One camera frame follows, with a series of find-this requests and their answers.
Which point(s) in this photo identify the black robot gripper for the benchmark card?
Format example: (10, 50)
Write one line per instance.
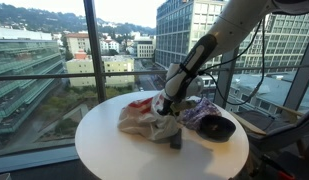
(167, 107)

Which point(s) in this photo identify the white red plastic bag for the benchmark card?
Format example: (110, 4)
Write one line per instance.
(144, 120)

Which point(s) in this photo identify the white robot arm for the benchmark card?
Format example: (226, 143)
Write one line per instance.
(234, 20)

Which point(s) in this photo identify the purple white checkered cloth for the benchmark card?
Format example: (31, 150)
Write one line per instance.
(199, 113)

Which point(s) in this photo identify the black rectangular block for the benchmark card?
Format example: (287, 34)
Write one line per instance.
(176, 140)

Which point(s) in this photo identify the black round bowl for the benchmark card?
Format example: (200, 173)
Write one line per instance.
(215, 128)

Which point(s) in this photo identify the metal window railing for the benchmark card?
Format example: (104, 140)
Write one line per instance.
(44, 76)

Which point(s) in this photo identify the red black tool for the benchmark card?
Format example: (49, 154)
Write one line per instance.
(287, 175)

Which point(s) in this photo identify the olive wrist camera box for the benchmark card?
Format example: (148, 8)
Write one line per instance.
(185, 105)

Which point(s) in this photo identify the window frame post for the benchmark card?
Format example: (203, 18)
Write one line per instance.
(299, 83)
(225, 80)
(95, 50)

